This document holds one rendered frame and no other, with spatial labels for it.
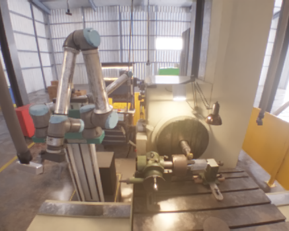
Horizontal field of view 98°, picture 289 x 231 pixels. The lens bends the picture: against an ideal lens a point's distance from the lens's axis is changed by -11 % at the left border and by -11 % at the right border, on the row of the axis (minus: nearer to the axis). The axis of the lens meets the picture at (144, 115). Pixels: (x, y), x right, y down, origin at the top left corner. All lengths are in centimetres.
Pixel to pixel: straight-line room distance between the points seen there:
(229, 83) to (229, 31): 48
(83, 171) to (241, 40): 219
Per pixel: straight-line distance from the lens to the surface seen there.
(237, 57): 165
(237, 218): 146
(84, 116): 127
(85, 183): 210
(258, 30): 178
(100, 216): 167
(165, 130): 144
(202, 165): 144
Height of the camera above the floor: 210
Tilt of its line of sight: 21 degrees down
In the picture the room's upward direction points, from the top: straight up
